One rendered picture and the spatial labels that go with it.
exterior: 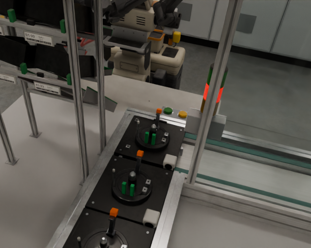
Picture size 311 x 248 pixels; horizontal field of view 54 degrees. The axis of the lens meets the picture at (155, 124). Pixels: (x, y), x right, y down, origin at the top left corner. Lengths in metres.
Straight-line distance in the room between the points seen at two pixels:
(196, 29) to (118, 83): 2.59
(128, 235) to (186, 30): 3.54
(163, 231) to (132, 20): 1.20
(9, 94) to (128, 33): 1.78
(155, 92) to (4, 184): 0.89
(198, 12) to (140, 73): 2.32
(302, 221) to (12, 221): 1.00
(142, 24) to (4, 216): 1.19
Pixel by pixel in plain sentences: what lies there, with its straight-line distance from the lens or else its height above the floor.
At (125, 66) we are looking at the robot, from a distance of 1.95.
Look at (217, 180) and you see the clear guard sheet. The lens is 1.10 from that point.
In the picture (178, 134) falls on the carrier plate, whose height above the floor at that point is 0.97.
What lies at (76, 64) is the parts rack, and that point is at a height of 1.39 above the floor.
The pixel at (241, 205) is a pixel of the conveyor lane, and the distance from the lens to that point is 1.17.
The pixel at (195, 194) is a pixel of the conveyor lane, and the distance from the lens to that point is 1.16.
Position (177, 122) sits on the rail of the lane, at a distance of 1.35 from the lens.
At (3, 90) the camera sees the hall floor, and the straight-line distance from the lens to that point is 3.37.
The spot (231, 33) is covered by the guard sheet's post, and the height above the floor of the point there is 1.53.
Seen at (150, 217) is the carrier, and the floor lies 0.99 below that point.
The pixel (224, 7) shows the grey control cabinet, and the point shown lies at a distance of 4.08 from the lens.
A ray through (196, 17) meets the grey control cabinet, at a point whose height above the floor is 0.37.
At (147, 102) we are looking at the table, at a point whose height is 0.86.
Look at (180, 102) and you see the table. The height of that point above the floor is 0.86.
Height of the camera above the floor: 1.82
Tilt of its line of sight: 40 degrees down
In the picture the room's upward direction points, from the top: 6 degrees clockwise
